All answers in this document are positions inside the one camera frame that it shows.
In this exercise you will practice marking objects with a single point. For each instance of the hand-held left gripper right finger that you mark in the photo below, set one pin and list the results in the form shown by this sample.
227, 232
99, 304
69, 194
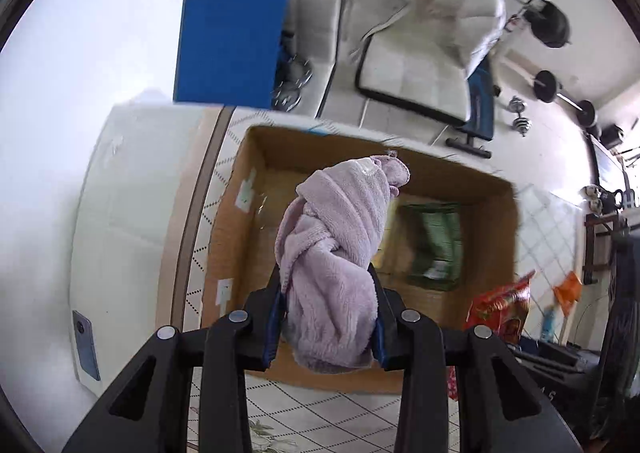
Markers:
379, 333

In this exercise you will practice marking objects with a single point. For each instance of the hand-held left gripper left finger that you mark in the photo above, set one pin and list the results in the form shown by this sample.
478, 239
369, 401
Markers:
270, 333

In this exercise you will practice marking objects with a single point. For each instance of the lilac fleece towel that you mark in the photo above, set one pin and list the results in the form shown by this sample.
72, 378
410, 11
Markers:
330, 268

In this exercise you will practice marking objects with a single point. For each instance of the cardboard box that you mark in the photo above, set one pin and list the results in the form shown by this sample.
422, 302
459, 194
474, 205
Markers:
370, 233

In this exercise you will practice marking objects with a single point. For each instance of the green plastic packet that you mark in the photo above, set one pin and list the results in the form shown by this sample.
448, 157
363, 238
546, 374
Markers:
434, 248

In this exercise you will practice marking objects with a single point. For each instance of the red snack bag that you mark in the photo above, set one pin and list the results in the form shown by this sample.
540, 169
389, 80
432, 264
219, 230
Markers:
500, 313

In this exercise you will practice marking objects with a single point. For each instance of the blue smartphone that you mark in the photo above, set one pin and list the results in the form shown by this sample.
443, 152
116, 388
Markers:
86, 346

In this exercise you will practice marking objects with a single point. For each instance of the orange snack bag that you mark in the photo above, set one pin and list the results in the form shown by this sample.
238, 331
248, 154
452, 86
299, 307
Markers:
569, 291

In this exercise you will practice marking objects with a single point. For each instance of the dark wooden rack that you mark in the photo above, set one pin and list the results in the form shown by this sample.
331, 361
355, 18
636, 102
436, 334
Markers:
600, 243

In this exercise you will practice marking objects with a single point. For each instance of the chrome dumbbell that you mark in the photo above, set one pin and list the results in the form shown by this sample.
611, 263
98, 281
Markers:
520, 116

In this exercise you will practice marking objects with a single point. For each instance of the blue foam mat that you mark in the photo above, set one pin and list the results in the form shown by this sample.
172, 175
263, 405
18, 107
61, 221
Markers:
231, 47

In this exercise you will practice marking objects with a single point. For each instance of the barbell with black plates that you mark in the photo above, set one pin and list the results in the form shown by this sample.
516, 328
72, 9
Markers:
565, 98

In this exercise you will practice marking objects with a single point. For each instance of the white cushioned sofa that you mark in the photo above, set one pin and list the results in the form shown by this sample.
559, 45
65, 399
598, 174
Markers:
320, 23

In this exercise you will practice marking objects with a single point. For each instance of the black round weight plate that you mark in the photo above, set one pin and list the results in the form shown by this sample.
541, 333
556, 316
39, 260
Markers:
550, 25

